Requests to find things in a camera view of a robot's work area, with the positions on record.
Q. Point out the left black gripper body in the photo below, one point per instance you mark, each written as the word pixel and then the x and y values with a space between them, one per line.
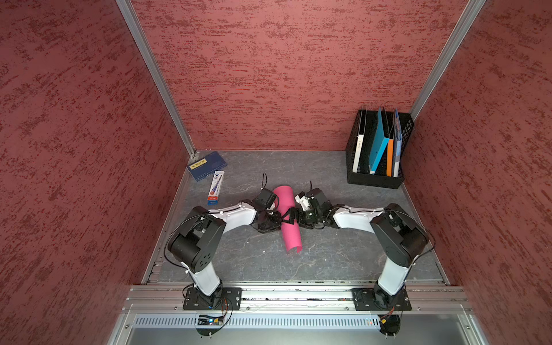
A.
pixel 269 223

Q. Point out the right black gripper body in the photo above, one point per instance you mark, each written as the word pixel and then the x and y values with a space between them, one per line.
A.
pixel 307 218

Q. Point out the pink rectangular paper sheet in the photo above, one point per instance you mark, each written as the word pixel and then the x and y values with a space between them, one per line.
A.
pixel 291 232

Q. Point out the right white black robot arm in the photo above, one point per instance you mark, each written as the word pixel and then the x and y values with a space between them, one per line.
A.
pixel 401 237

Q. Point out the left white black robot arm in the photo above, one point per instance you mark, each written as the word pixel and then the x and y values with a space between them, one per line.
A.
pixel 195 241

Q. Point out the black mesh file organizer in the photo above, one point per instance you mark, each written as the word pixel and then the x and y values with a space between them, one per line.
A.
pixel 379 179

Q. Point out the dark blue box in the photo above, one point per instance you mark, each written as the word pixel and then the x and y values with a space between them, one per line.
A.
pixel 206 166

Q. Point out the white book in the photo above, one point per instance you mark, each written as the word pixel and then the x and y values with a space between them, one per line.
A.
pixel 359 141

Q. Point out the orange book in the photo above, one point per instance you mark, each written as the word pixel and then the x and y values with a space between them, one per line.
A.
pixel 390 154

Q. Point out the teal folder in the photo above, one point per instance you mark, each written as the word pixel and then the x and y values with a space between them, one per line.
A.
pixel 380 140

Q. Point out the blue magazine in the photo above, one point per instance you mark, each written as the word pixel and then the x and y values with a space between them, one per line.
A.
pixel 397 148

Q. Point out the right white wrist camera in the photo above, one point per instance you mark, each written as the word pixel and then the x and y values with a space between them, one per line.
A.
pixel 313 202

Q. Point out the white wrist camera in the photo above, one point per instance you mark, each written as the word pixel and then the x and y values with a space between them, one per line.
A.
pixel 313 202
pixel 265 201

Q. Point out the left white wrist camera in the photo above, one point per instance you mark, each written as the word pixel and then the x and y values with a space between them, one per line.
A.
pixel 265 201

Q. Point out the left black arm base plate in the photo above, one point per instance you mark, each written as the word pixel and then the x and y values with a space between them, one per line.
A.
pixel 194 299

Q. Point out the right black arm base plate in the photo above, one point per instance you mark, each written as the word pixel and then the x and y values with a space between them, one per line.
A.
pixel 377 300

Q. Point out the left controller board with wires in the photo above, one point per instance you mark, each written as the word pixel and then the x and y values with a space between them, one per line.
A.
pixel 207 325

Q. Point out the controller board with wires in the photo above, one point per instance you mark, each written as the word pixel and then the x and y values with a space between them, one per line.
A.
pixel 390 323
pixel 207 325

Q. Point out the right controller board with wires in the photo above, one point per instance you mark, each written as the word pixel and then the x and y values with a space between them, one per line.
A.
pixel 390 323

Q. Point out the aluminium rail frame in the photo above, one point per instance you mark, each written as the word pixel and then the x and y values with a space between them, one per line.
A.
pixel 327 306

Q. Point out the left aluminium corner post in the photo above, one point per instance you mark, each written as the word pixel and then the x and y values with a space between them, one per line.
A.
pixel 132 21

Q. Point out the aluminium corner post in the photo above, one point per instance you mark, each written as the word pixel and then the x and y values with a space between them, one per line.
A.
pixel 456 38
pixel 132 21

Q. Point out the right aluminium corner post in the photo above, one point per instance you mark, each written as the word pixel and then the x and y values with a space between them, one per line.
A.
pixel 456 38

